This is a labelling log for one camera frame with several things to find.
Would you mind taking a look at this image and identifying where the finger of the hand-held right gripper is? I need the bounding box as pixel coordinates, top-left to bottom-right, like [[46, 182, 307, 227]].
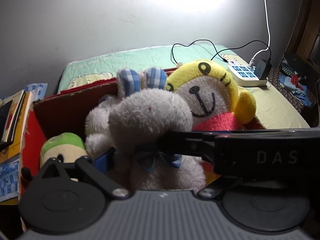
[[156, 130, 218, 162]]

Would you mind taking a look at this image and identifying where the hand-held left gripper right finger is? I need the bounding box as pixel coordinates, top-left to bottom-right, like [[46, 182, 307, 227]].
[[197, 176, 244, 198]]

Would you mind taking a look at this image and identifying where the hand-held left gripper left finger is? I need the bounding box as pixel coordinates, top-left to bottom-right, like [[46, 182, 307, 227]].
[[39, 147, 131, 198]]

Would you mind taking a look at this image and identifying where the white rabbit plush toy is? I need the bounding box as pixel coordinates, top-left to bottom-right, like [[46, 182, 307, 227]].
[[84, 67, 207, 190]]

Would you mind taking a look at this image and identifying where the yellow tiger plush toy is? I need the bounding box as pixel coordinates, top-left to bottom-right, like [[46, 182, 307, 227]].
[[164, 59, 257, 132]]

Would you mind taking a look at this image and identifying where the red cardboard box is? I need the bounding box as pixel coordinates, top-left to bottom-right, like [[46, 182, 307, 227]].
[[19, 67, 266, 233]]

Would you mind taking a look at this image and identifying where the green plush toy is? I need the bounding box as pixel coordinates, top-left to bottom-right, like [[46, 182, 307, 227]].
[[39, 132, 88, 183]]

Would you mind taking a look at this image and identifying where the dark patterned cloth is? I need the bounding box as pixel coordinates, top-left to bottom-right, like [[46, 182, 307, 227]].
[[265, 66, 317, 128]]

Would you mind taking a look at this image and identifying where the pile of clothes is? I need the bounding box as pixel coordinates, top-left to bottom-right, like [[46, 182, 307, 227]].
[[279, 51, 313, 107]]

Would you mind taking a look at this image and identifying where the white power strip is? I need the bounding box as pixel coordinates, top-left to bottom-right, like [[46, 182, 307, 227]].
[[227, 63, 269, 87]]

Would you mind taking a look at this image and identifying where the black charger adapter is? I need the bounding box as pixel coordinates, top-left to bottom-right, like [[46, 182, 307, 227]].
[[255, 59, 273, 79]]

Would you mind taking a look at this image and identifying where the yellow cover book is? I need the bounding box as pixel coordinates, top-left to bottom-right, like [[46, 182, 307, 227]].
[[0, 90, 33, 165]]

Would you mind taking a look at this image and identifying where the stack of books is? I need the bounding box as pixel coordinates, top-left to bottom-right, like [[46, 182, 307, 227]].
[[0, 82, 48, 203]]

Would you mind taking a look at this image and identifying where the dark cover book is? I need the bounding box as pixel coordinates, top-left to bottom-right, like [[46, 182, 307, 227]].
[[0, 91, 25, 146]]

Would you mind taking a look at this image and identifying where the wooden glass door cabinet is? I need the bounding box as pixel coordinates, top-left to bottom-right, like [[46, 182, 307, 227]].
[[282, 0, 320, 81]]

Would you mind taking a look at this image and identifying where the black cable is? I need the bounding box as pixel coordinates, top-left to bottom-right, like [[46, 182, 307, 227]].
[[171, 39, 272, 67]]

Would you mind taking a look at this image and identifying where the white cable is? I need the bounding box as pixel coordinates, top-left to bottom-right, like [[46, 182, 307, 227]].
[[249, 0, 272, 67]]

